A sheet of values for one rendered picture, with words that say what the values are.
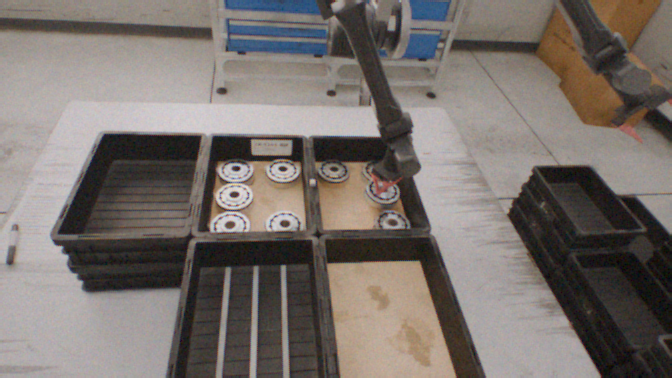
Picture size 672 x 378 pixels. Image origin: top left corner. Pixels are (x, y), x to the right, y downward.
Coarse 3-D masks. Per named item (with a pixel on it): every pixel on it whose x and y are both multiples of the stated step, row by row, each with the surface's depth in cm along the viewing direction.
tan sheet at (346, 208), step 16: (352, 176) 132; (320, 192) 125; (336, 192) 126; (352, 192) 127; (336, 208) 121; (352, 208) 122; (368, 208) 122; (400, 208) 124; (336, 224) 116; (352, 224) 117; (368, 224) 118
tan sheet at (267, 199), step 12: (300, 168) 132; (216, 180) 124; (264, 180) 126; (300, 180) 128; (216, 192) 120; (252, 192) 122; (264, 192) 122; (276, 192) 123; (288, 192) 123; (300, 192) 124; (264, 204) 119; (276, 204) 119; (288, 204) 120; (300, 204) 120; (216, 216) 114; (252, 216) 115; (264, 216) 116; (252, 228) 112
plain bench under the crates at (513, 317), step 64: (64, 128) 152; (128, 128) 156; (192, 128) 160; (256, 128) 165; (320, 128) 170; (448, 128) 181; (448, 192) 151; (448, 256) 129; (512, 256) 132; (0, 320) 100; (64, 320) 102; (128, 320) 103; (512, 320) 116
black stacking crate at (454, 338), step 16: (352, 240) 101; (368, 240) 102; (384, 240) 103; (400, 240) 104; (416, 240) 104; (336, 256) 105; (352, 256) 106; (368, 256) 107; (384, 256) 108; (400, 256) 109; (416, 256) 109; (432, 256) 102; (432, 272) 102; (432, 288) 102; (448, 304) 93; (448, 320) 93; (448, 336) 94; (448, 352) 93; (464, 352) 86; (464, 368) 86
